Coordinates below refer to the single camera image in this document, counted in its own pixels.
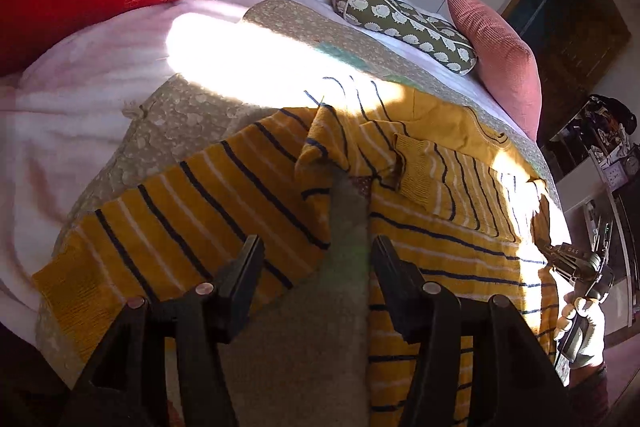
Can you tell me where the beige patterned quilt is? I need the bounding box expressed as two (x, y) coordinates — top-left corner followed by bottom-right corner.
(37, 0), (567, 427)

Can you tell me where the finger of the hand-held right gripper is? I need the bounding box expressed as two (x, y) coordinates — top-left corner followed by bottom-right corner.
(537, 241), (581, 280)

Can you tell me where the pink corduroy cushion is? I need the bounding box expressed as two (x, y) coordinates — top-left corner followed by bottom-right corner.
(445, 0), (544, 142)

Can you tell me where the green hedgehog print bolster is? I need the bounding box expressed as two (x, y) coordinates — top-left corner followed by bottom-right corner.
(330, 0), (480, 76)

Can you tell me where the white fleece blanket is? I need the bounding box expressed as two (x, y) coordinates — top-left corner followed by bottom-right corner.
(0, 0), (321, 324)

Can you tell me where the yellow striped knit sweater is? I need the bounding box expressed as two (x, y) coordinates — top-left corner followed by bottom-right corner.
(31, 74), (572, 427)

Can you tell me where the dark wooden door frame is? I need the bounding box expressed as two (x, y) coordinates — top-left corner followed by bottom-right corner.
(500, 0), (632, 145)

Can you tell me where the white cabinet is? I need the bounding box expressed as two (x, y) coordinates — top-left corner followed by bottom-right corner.
(555, 154), (640, 343)

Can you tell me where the white bed sheet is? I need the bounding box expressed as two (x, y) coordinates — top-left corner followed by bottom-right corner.
(295, 0), (538, 142)

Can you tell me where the person's right hand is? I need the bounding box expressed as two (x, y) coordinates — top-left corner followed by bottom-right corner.
(554, 297), (607, 371)

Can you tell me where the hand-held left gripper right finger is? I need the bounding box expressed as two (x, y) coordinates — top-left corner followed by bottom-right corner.
(370, 235), (592, 427)

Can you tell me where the person's right forearm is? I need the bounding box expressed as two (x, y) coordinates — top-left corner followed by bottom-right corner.
(567, 361), (612, 427)

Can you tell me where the cluttered shelf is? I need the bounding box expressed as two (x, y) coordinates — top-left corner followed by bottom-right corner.
(542, 94), (640, 180)

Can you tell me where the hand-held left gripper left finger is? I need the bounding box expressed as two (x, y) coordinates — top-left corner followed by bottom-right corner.
(57, 234), (265, 427)

